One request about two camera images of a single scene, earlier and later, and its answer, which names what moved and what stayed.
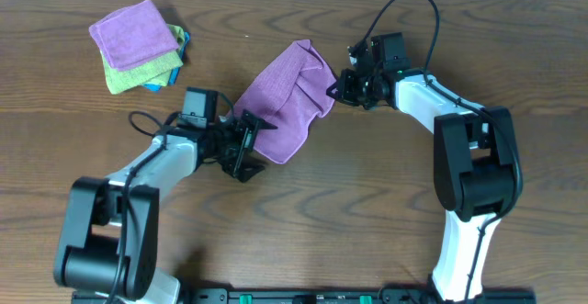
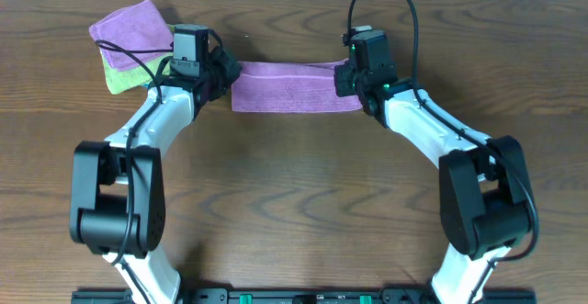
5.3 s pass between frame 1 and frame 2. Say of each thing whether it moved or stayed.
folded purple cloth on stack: stayed
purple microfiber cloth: moved
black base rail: stayed
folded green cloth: stayed
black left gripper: moved
